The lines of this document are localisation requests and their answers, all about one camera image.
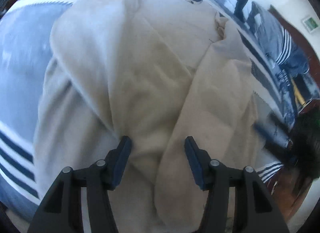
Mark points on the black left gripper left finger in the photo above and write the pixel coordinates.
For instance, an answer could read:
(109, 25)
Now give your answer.
(60, 209)

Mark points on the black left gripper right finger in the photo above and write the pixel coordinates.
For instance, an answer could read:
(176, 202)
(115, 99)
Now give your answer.
(255, 210)

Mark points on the beige knit sweater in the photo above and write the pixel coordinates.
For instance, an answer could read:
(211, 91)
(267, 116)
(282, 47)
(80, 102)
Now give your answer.
(157, 71)

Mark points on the blue grey pillow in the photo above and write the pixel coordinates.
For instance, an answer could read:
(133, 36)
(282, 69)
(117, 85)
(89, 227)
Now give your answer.
(276, 42)

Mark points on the dark wooden headboard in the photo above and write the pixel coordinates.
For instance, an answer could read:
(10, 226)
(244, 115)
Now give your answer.
(303, 98)

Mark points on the blue white striped bed blanket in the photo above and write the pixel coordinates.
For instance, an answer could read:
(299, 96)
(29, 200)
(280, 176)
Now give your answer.
(25, 53)

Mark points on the green framed wall picture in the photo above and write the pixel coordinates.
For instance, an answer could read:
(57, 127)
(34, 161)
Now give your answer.
(310, 24)

